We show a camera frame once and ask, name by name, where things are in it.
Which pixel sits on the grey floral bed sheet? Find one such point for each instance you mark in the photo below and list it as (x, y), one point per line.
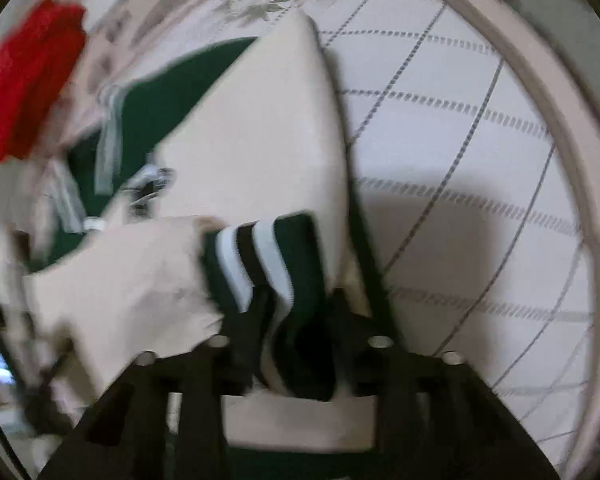
(145, 5)

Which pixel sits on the green and cream jacket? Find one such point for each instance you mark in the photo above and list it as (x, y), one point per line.
(260, 150)

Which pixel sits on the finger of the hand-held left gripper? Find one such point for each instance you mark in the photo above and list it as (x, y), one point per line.
(152, 191)

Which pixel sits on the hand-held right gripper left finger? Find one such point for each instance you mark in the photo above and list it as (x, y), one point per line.
(244, 342)

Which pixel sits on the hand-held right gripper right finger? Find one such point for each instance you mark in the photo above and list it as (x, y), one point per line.
(351, 342)

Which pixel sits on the white grid-patterned blanket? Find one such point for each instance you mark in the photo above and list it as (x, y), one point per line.
(455, 170)

